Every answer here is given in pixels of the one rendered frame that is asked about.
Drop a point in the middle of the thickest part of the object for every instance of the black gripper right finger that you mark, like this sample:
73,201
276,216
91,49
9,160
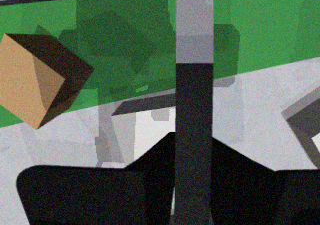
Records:
244,192

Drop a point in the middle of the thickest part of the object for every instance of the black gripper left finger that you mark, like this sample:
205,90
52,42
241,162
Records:
141,193

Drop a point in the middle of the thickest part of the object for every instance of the green flat mat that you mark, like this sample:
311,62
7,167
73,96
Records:
132,43

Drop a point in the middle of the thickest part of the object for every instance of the tan cube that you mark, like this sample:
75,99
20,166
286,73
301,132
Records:
39,77

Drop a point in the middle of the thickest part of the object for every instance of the small white cube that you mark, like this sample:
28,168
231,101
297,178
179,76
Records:
306,126
139,124

